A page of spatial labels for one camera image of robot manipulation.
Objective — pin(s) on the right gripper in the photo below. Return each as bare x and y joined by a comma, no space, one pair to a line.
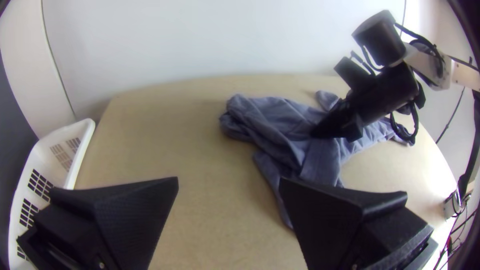
390,93

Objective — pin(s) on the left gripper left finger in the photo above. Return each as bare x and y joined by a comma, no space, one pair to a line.
112,225

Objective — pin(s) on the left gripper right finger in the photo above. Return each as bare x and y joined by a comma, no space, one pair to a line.
337,232

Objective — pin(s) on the blue-grey t-shirt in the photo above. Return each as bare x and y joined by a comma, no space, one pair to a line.
285,127

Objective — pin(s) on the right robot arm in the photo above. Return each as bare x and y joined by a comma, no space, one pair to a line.
423,60

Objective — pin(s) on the white laundry basket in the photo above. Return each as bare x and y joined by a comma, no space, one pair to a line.
52,150

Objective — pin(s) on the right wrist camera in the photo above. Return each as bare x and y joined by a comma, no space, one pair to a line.
350,71

